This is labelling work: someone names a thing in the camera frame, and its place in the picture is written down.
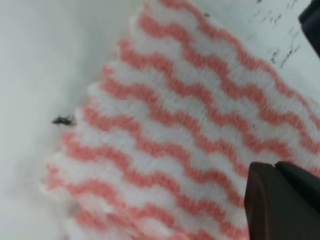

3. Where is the pink white striped towel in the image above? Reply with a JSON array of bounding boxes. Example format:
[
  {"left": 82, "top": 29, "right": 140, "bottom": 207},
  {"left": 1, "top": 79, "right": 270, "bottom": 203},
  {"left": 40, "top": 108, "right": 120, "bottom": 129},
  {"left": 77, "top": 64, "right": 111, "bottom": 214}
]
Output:
[{"left": 46, "top": 0, "right": 320, "bottom": 240}]

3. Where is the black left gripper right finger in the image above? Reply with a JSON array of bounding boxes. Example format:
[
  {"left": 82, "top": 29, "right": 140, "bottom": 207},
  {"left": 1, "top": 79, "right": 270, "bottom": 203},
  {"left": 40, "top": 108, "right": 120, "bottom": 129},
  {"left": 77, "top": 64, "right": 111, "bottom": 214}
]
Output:
[{"left": 275, "top": 162, "right": 320, "bottom": 210}]

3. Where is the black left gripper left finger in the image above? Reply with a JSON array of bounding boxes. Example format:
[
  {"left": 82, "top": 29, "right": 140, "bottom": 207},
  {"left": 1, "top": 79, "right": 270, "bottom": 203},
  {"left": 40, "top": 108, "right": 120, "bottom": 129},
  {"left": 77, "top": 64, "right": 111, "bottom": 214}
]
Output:
[{"left": 244, "top": 162, "right": 320, "bottom": 240}]

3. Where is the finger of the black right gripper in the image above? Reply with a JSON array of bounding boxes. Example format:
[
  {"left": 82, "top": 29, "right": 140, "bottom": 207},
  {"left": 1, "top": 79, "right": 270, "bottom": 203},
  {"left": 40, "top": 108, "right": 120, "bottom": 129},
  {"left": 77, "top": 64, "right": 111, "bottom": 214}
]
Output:
[{"left": 299, "top": 0, "right": 320, "bottom": 57}]

